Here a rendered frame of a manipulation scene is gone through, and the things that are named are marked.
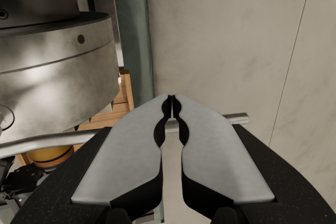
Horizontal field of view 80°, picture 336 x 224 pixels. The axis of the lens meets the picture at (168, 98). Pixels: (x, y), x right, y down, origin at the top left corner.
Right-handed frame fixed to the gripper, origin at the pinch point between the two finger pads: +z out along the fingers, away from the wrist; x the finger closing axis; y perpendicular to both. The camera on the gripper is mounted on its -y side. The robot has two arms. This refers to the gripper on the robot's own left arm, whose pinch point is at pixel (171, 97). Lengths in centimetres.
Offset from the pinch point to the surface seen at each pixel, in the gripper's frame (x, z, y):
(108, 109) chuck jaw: -12.1, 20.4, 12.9
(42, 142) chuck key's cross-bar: -11.0, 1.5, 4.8
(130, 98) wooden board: -13.0, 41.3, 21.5
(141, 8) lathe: -12, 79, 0
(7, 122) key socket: -17.9, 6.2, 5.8
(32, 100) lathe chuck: -15.4, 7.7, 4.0
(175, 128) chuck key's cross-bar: 0.2, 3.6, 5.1
